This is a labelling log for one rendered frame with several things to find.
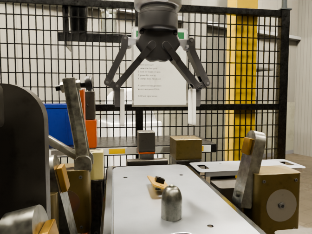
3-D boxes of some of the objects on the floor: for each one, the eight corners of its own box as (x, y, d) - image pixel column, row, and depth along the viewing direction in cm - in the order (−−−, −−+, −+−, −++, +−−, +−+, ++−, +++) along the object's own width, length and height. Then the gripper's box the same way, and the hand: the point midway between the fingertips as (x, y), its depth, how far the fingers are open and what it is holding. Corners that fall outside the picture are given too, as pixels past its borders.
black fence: (293, 366, 119) (306, 5, 108) (-256, 460, 88) (-312, -32, 78) (274, 338, 133) (284, 16, 122) (-206, 411, 102) (-248, -12, 91)
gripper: (87, 0, 45) (89, 128, 47) (229, 8, 49) (226, 126, 51) (91, 14, 53) (93, 124, 54) (213, 20, 56) (212, 122, 58)
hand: (157, 119), depth 52 cm, fingers open, 13 cm apart
